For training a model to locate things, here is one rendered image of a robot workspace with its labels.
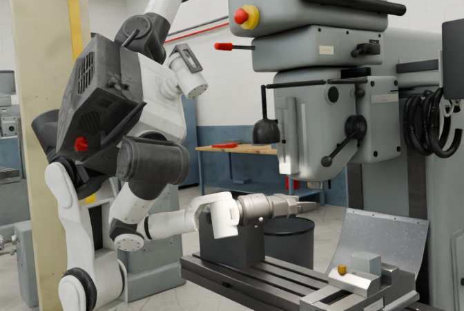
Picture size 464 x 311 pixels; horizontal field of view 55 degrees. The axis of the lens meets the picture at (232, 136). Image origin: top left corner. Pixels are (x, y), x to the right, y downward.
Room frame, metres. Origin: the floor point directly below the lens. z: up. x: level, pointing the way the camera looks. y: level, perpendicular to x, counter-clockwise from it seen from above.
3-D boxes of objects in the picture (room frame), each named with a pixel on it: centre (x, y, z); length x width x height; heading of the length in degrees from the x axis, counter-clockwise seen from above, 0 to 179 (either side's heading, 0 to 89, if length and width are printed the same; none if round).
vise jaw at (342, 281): (1.14, -0.30, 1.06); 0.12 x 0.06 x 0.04; 38
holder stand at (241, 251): (1.63, 0.03, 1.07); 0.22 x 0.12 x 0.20; 51
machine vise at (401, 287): (1.16, -0.32, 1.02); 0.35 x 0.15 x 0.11; 128
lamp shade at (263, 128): (1.14, -0.09, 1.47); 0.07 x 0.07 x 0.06
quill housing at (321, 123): (1.30, -0.24, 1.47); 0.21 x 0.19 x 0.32; 40
